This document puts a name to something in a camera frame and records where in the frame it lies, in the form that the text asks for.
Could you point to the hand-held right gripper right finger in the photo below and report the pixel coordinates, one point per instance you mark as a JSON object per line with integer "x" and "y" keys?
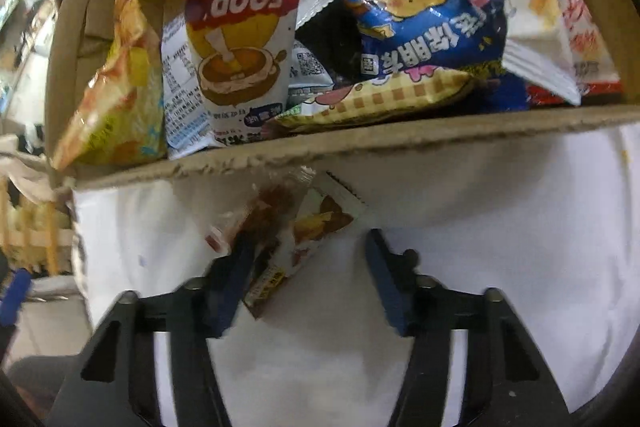
{"x": 387, "y": 288}

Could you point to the small clear snack packet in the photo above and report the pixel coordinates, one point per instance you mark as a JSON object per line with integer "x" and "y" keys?
{"x": 305, "y": 232}

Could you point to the light wooden rack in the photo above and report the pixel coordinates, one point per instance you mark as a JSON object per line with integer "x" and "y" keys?
{"x": 35, "y": 217}

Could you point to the brown cardboard box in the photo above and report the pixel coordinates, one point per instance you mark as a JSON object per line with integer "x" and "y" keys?
{"x": 350, "y": 142}

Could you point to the blue bar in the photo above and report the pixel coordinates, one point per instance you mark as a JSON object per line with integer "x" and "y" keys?
{"x": 15, "y": 298}

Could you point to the white tablecloth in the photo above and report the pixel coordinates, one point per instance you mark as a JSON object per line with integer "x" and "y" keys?
{"x": 500, "y": 232}

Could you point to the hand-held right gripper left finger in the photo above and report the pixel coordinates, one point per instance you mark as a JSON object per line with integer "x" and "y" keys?
{"x": 227, "y": 293}

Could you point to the white packet with orange print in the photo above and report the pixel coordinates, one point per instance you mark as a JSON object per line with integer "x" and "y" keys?
{"x": 530, "y": 7}

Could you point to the yellow snack bag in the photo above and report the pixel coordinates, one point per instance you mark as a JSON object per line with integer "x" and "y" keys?
{"x": 115, "y": 97}

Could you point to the yellow checkered snack packet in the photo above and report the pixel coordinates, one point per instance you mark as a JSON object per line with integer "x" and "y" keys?
{"x": 390, "y": 98}

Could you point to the white packet with square code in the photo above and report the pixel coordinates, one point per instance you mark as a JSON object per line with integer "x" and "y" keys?
{"x": 307, "y": 68}

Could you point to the white packet with red print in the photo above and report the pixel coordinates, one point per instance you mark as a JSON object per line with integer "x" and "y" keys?
{"x": 585, "y": 37}

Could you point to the clear packet with brown snack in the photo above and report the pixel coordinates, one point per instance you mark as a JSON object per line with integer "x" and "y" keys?
{"x": 270, "y": 207}

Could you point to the blue snack packet yellow bear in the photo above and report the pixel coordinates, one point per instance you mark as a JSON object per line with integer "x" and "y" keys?
{"x": 425, "y": 42}

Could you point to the blue and white snack packet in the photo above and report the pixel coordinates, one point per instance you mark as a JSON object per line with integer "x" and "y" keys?
{"x": 177, "y": 107}

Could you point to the red and white snack packet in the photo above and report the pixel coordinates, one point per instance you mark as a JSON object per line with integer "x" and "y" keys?
{"x": 240, "y": 57}

